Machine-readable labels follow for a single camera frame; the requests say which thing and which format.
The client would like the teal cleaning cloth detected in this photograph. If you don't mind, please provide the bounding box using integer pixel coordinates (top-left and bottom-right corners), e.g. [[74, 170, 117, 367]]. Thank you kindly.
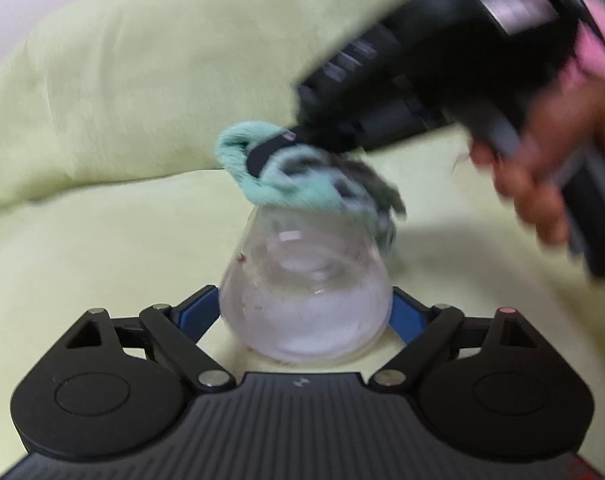
[[213, 121, 407, 261]]

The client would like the person's right hand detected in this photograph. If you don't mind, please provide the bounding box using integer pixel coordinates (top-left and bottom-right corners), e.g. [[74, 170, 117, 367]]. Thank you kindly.
[[470, 91, 605, 247]]

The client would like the light green bed sheet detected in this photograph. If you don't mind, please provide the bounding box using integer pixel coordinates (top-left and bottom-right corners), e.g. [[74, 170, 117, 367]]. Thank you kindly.
[[0, 127, 605, 411]]

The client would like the clear plastic container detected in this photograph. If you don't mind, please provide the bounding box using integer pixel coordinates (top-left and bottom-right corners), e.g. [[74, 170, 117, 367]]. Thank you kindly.
[[218, 205, 394, 366]]

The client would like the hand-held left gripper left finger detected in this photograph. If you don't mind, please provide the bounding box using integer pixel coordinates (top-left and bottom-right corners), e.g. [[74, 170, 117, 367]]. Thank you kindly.
[[65, 285, 236, 393]]

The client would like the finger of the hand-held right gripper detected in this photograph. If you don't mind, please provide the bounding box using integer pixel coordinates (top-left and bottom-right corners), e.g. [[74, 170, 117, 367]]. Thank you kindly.
[[246, 130, 308, 179]]

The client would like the light green pillow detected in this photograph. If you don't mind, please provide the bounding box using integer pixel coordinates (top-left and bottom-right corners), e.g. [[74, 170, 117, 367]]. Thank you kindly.
[[0, 0, 463, 213]]

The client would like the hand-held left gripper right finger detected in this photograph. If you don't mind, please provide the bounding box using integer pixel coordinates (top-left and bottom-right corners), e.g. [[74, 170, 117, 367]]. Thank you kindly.
[[369, 287, 538, 392]]

